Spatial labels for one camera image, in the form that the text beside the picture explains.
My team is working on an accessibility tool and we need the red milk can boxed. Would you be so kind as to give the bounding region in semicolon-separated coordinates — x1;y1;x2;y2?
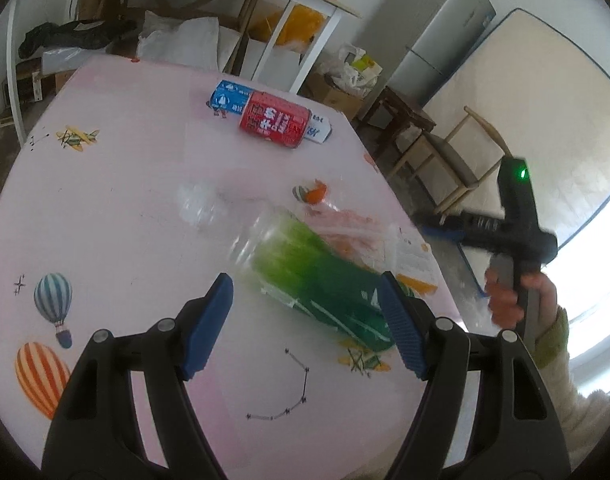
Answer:
239;91;311;148

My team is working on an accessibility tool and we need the person's right hand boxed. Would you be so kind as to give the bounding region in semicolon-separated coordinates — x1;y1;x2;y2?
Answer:
484;264;559;331

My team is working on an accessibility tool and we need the grey refrigerator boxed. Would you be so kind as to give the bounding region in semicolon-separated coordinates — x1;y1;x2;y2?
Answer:
356;0;496;105

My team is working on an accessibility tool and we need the white sack under shelf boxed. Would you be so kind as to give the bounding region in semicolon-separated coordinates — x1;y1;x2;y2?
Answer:
136;11;242;72

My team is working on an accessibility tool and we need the white bags pile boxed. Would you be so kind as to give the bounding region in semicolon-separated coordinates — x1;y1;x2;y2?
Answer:
316;44;383;99

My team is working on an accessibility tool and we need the orange wrapper scrap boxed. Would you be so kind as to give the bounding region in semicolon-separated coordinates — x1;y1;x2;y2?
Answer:
292;180;328;205

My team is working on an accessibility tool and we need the wooden chair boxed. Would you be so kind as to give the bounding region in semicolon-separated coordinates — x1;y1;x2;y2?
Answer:
386;106;513;214

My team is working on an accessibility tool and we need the cardboard box on floor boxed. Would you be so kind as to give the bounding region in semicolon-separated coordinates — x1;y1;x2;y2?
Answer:
304;72;363;122

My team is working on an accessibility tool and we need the person's right forearm sleeve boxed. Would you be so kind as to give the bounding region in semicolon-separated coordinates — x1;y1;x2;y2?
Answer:
529;306;610;470

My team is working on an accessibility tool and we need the black bag under shelf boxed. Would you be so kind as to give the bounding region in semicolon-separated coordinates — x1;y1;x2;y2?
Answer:
17;18;137;60

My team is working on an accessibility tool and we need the mattress against wall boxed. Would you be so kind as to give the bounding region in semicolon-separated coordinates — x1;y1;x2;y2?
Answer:
418;6;610;296

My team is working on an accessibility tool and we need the green label plastic bottle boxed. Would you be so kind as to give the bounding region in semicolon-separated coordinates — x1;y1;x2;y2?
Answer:
177;179;417;354

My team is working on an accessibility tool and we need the yellow plastic bag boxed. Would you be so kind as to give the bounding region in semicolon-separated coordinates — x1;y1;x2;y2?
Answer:
256;4;326;51

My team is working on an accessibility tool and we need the blue white milk carton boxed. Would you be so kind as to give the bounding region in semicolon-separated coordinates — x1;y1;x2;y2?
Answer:
207;80;332;148

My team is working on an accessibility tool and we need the dark wooden stool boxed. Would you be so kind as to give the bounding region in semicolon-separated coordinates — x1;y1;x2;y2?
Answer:
358;86;436;160

